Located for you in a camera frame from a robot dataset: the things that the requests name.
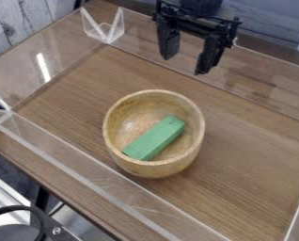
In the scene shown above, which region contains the black table leg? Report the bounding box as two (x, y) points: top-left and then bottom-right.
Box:
(34, 187), (50, 212)

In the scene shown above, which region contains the clear acrylic corner bracket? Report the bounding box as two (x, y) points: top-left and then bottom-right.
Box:
(78, 8), (124, 44)

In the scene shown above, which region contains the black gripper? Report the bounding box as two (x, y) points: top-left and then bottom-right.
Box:
(152, 0), (243, 75)

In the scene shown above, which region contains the brown wooden bowl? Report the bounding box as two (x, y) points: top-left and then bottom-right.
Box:
(101, 89), (205, 179)

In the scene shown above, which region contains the green rectangular block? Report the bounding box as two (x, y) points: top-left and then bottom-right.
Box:
(121, 115), (185, 161)

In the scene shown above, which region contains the clear acrylic tray wall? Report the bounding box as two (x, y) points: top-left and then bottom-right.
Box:
(0, 89), (229, 241)

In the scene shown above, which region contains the grey metal base plate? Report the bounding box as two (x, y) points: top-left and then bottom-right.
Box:
(29, 207), (81, 241)

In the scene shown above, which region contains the black cable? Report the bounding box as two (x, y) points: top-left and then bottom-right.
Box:
(0, 204), (46, 241)

